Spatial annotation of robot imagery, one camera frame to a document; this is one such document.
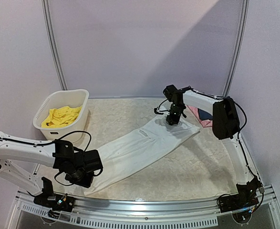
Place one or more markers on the yellow garment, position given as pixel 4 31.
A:
pixel 61 117

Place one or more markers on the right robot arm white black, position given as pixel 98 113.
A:
pixel 226 127

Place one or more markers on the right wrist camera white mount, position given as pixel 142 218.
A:
pixel 161 111

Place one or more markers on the front aluminium rail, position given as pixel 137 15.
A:
pixel 92 213

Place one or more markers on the folded pink garment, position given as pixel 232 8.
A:
pixel 204 123

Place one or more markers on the aluminium frame post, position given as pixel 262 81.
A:
pixel 237 47
pixel 53 45

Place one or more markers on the right aluminium frame post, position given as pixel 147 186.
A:
pixel 237 47

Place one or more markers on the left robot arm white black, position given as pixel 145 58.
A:
pixel 79 166

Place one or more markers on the white plastic laundry basket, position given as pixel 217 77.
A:
pixel 71 98

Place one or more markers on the left aluminium frame post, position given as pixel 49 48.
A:
pixel 53 45

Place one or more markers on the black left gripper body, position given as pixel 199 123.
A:
pixel 78 178

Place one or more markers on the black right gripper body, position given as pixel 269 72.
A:
pixel 173 119

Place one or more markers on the folded navy blue garment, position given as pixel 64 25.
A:
pixel 203 115

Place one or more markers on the white t-shirt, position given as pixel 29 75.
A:
pixel 138 149

